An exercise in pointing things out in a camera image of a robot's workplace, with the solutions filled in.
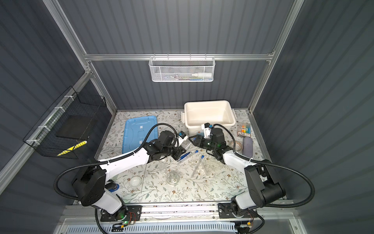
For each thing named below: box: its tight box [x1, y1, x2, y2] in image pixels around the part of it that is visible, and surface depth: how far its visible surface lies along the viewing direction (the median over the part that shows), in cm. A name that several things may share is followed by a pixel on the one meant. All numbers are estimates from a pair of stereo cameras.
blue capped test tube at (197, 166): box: [191, 155, 206, 178], surface depth 91 cm
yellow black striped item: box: [56, 140, 88, 156], surface depth 68 cm
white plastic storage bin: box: [181, 100, 238, 137], surface depth 107 cm
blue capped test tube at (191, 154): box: [184, 150, 200, 160], surface depth 98 cm
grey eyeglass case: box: [243, 136, 254, 159], surface depth 98 cm
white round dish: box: [129, 176, 142, 188], surface depth 84 cm
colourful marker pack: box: [237, 124, 251, 138], surface depth 107 cm
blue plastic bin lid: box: [122, 115, 159, 155], surface depth 110 cm
